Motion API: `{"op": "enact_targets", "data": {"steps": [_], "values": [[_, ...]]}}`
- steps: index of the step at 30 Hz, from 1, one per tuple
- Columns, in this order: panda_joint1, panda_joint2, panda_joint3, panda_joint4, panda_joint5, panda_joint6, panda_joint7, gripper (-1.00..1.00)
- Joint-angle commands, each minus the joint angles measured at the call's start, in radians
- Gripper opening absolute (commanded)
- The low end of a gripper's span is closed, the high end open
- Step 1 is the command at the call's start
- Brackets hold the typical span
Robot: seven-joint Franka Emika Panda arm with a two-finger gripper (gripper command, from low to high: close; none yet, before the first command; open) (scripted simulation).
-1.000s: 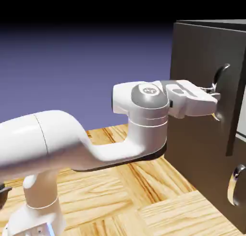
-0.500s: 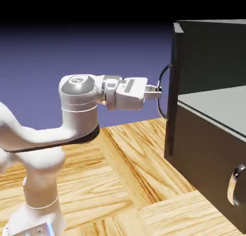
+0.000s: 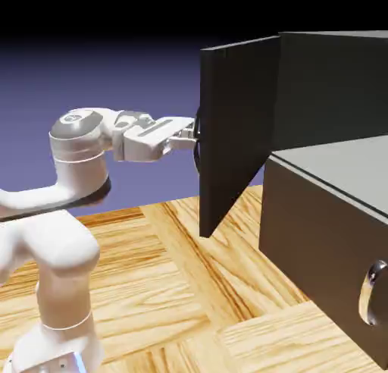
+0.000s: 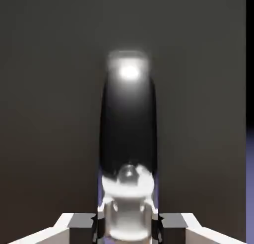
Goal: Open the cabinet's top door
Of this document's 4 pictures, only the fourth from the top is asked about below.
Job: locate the dark grey cabinet door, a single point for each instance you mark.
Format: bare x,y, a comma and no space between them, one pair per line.
49,109

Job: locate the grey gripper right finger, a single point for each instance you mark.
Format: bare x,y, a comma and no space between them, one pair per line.
174,226

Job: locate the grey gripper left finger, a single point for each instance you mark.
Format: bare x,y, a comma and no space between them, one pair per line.
79,226

